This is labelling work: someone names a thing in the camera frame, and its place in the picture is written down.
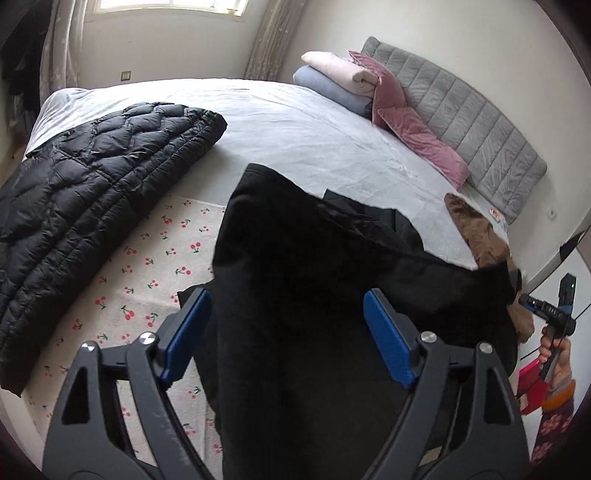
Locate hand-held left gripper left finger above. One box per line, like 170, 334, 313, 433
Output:
42, 287, 218, 480

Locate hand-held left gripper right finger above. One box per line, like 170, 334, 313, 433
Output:
360, 288, 529, 480

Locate black snap-button jacket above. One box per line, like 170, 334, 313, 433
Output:
178, 162, 522, 480

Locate person's right forearm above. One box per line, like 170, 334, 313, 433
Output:
529, 378, 578, 468

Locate hanging dark clothes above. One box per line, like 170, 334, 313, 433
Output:
0, 0, 51, 112

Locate person's right hand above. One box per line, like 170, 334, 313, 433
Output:
538, 323, 574, 389

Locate brown plush item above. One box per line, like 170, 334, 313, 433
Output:
444, 193, 536, 342

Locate cherry print blanket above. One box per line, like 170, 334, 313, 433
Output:
21, 194, 227, 467

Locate grey padded headboard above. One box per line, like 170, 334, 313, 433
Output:
360, 36, 548, 227

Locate long pink velvet pillow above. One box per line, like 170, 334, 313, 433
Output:
378, 107, 471, 189

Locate black quilted down jacket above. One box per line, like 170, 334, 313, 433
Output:
0, 102, 228, 397

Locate bed with white sheet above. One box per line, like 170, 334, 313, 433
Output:
0, 78, 513, 467

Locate folded light blue blanket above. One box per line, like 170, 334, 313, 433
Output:
293, 65, 377, 116

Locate folded pale pink blanket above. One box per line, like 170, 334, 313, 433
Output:
301, 51, 382, 99

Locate patterned beige curtain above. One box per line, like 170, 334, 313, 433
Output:
242, 0, 308, 81
39, 0, 86, 93

